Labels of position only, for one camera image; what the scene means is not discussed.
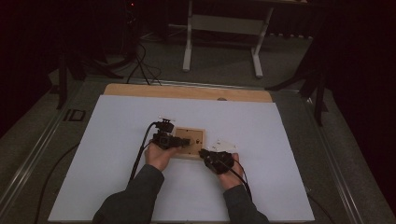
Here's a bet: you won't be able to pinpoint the right hand-held gripper cable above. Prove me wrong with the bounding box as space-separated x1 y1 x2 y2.
228 158 253 202

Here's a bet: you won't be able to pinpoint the person's right hand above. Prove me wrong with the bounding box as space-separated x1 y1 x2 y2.
218 152 245 190

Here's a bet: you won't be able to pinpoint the thin black floor cable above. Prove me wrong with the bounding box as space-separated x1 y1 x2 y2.
33 143 80 224
306 193 336 224

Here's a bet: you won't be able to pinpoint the dark equipment with red light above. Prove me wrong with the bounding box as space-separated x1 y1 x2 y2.
121 0 142 63

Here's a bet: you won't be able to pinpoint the white metal desk frame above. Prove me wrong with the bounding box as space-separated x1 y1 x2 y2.
181 0 309 78

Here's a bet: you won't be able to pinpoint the metal floor rail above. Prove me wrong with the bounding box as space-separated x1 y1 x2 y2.
136 77 265 91
0 105 68 213
303 96 365 224

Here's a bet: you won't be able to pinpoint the white table mat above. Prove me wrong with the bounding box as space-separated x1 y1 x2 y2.
48 94 316 223

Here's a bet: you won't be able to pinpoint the hand-held gripper cable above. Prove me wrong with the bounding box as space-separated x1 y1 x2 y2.
228 158 253 202
129 121 158 185

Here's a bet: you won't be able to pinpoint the wooden picture frame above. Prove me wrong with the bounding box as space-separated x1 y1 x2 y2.
171 126 206 161

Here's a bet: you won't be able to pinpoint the black metal stand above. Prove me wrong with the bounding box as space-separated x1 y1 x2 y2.
55 49 125 110
265 40 330 127

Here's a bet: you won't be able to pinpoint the black floor cables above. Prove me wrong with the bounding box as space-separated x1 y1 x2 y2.
125 41 163 87

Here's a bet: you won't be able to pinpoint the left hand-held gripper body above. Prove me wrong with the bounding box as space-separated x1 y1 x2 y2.
152 117 180 150

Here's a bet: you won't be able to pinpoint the left hand-held gripper cable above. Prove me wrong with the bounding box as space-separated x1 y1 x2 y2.
129 121 158 185

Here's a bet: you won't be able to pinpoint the person's left hand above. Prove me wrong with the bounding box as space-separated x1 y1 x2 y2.
144 143 182 172

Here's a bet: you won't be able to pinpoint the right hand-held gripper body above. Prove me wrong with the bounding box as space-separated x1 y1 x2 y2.
206 138 237 175

